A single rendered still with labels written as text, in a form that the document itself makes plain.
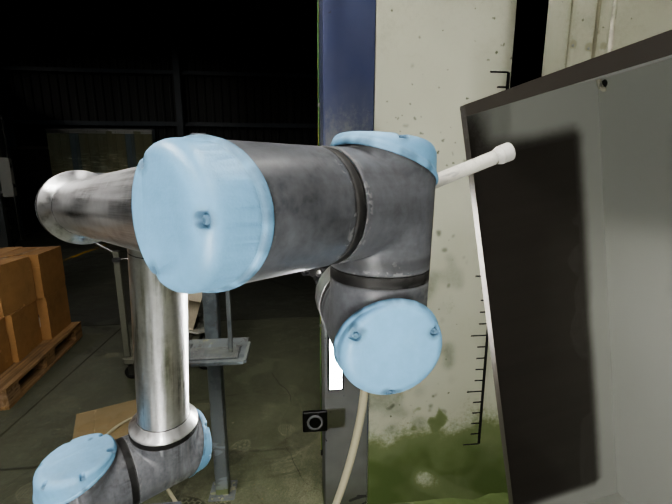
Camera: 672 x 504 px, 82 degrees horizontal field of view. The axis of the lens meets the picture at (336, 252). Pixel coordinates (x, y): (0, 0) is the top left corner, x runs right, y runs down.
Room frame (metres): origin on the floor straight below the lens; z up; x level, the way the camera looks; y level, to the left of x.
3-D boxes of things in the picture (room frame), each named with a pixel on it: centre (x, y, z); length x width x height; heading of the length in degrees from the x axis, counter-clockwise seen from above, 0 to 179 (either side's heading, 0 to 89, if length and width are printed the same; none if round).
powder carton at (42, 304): (3.16, 2.53, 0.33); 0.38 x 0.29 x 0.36; 13
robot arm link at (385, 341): (0.35, -0.04, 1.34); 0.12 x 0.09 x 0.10; 10
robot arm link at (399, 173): (0.34, -0.03, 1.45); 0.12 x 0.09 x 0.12; 133
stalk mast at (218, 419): (1.60, 0.54, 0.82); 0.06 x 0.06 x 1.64; 6
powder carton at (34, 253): (3.15, 2.52, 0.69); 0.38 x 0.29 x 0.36; 12
